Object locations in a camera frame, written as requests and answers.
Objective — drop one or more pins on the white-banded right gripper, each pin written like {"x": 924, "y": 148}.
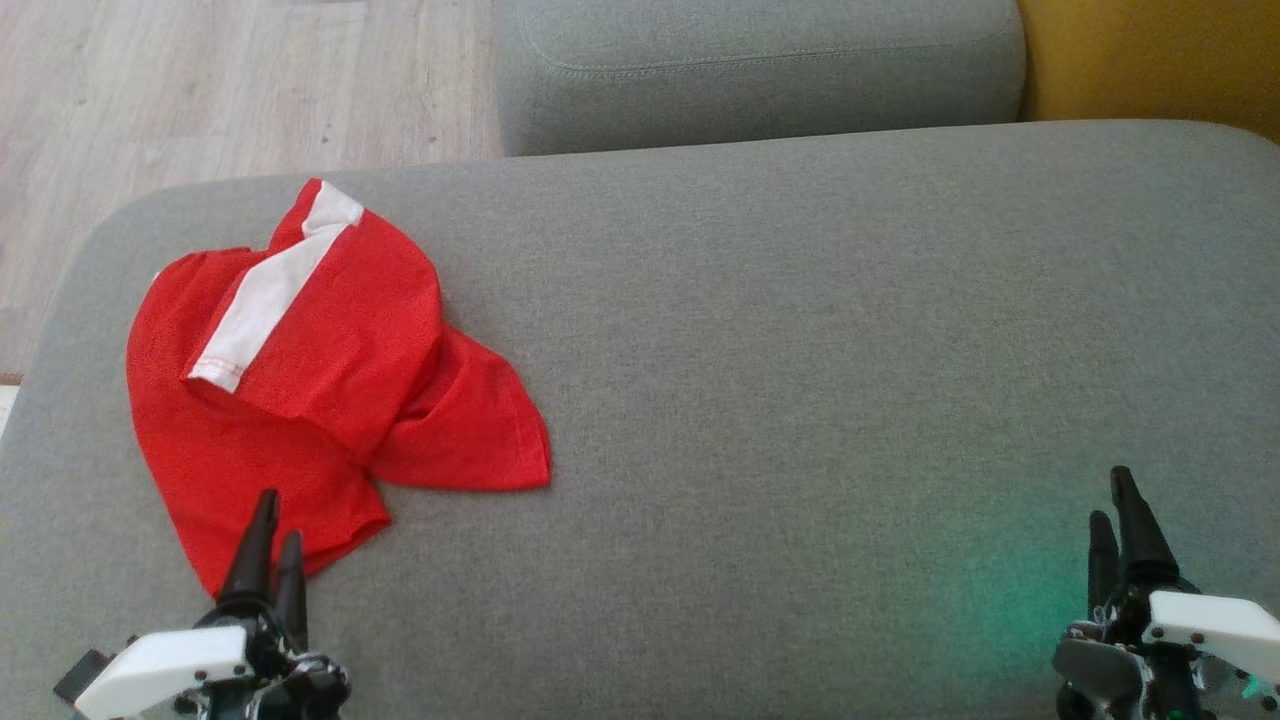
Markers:
{"x": 1210, "y": 625}

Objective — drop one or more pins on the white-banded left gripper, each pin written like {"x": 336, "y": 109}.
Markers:
{"x": 170, "y": 665}

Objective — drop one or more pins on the red basketball jersey white sleeves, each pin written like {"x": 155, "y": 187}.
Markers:
{"x": 200, "y": 450}

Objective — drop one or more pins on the red shorts with white stripe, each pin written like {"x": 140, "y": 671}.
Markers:
{"x": 340, "y": 330}

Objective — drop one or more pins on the large grey sofa seat cushion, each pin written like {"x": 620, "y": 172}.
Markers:
{"x": 800, "y": 400}

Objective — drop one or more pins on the yellow upholstered cushion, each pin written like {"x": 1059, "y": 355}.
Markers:
{"x": 1150, "y": 60}

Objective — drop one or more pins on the grey sofa back cushion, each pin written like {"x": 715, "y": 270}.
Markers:
{"x": 750, "y": 90}

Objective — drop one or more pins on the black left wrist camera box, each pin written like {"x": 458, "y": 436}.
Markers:
{"x": 85, "y": 678}

